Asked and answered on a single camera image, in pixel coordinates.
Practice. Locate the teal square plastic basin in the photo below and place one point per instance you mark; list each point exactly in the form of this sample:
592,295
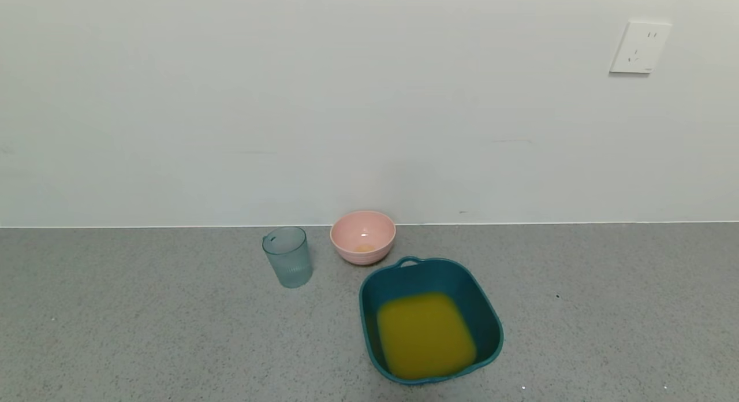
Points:
485,321

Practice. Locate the yellow orange liquid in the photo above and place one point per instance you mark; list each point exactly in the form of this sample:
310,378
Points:
424,335

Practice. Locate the pink bowl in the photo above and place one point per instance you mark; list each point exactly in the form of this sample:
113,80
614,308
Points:
362,237

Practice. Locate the transparent blue ribbed plastic cup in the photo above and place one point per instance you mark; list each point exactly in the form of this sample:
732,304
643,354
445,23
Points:
287,257

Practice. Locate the white wall socket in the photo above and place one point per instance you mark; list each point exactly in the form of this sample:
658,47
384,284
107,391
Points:
639,47

